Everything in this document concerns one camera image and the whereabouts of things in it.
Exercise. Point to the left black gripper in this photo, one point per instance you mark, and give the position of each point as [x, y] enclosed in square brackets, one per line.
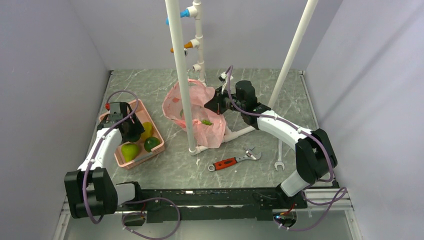
[137, 129]

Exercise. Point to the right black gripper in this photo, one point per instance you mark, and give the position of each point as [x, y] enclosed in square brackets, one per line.
[216, 104]

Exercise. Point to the yellow fake fruit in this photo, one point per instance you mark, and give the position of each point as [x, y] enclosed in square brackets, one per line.
[148, 131]

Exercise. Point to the light green fake fruit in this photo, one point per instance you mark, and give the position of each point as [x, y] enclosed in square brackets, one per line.
[130, 151]

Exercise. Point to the dark green fake lime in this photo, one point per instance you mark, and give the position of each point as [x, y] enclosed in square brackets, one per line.
[150, 143]

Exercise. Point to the pink plastic bag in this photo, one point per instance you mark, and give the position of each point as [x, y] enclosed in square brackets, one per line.
[210, 136]

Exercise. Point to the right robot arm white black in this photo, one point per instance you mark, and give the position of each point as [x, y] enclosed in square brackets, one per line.
[314, 154]

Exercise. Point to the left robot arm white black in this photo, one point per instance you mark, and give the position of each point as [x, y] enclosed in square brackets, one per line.
[89, 189]

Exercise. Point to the pink plastic basket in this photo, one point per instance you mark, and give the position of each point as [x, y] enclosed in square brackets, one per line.
[143, 155]

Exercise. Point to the orange faucet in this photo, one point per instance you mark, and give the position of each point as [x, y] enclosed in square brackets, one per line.
[187, 46]

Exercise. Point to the silver open end wrench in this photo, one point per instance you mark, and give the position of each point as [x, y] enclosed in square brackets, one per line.
[279, 161]

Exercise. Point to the blue faucet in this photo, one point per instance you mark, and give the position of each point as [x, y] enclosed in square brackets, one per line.
[184, 14]

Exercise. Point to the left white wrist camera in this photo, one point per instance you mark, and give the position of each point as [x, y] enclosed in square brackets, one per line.
[116, 111]

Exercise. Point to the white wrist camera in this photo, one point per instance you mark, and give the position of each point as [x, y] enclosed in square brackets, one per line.
[116, 111]
[225, 78]

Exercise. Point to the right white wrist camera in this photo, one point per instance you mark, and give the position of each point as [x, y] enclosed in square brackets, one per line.
[225, 78]

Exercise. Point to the red handled adjustable wrench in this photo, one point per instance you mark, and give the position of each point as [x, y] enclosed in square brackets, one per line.
[225, 163]

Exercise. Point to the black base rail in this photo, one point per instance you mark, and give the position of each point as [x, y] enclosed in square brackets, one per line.
[259, 203]

